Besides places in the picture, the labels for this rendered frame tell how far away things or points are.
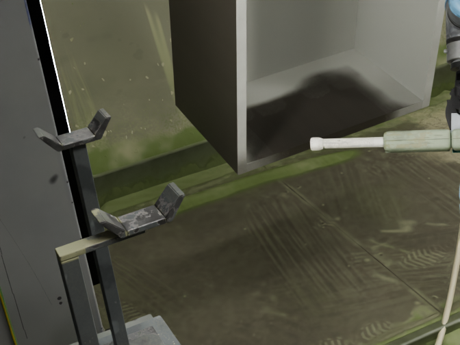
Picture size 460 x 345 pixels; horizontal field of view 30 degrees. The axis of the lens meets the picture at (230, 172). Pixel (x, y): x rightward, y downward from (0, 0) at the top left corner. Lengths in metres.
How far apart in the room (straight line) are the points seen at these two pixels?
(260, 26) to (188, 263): 0.73
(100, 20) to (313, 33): 0.82
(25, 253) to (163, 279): 1.15
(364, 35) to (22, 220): 1.45
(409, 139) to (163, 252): 0.93
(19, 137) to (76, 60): 1.63
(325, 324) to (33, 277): 1.04
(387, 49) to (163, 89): 0.85
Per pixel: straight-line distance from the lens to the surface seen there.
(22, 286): 1.43
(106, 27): 2.99
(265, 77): 2.48
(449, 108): 2.09
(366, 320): 2.29
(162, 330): 1.12
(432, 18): 2.30
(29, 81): 1.29
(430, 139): 2.04
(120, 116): 2.92
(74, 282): 0.76
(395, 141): 2.04
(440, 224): 2.65
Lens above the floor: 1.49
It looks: 29 degrees down
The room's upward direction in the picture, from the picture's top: 7 degrees counter-clockwise
